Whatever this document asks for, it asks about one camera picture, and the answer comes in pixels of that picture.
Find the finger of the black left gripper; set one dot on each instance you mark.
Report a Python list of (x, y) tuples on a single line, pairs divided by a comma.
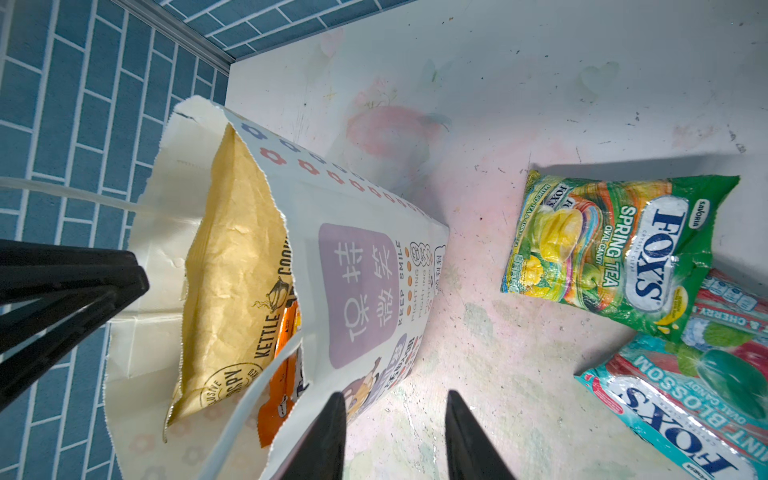
[(54, 354), (62, 293)]

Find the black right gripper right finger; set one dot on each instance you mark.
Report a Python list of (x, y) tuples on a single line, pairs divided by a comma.
[(470, 453)]

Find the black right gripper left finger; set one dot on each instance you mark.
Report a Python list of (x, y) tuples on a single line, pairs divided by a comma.
[(320, 452)]

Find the yellow kettle chips bag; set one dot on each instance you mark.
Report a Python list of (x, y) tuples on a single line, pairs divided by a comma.
[(238, 282)]

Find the white patterned paper bag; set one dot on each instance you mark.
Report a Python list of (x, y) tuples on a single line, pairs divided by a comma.
[(365, 266)]

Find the teal Fox's mint blossom candy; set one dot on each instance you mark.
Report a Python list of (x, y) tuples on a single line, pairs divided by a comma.
[(701, 402)]

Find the green Fox's spring tea candy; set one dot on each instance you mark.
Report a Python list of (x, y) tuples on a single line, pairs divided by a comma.
[(636, 252)]

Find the orange snack packet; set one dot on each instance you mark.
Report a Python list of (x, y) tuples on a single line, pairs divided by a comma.
[(281, 395)]

